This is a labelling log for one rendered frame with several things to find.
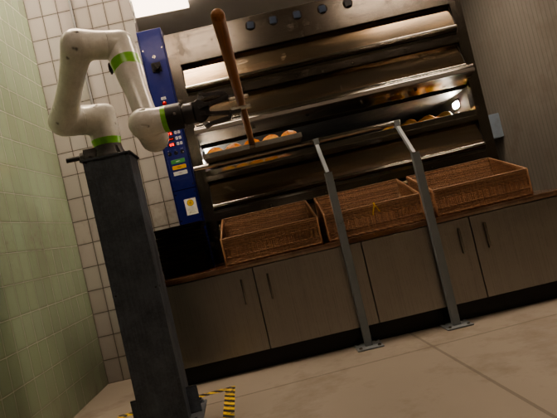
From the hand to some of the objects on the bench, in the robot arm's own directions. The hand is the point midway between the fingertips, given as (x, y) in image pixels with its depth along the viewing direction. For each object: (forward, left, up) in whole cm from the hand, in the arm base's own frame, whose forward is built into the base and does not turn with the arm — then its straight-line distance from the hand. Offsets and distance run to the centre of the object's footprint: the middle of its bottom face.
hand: (239, 102), depth 189 cm
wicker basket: (+66, +125, -61) cm, 154 cm away
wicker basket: (+7, +129, -61) cm, 143 cm away
